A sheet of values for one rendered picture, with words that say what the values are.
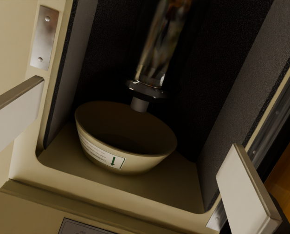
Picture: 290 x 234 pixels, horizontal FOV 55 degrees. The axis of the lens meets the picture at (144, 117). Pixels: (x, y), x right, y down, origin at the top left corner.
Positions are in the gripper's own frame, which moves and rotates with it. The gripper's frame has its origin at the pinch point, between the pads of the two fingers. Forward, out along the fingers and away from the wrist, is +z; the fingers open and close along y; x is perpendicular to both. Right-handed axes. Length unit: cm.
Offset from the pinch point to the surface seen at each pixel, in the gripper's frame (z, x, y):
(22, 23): 60, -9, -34
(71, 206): 15.0, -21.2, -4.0
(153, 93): 21.7, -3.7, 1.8
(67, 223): 13.1, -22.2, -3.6
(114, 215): 15.9, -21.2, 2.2
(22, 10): 60, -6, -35
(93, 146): 19.4, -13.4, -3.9
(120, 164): 19.0, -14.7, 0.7
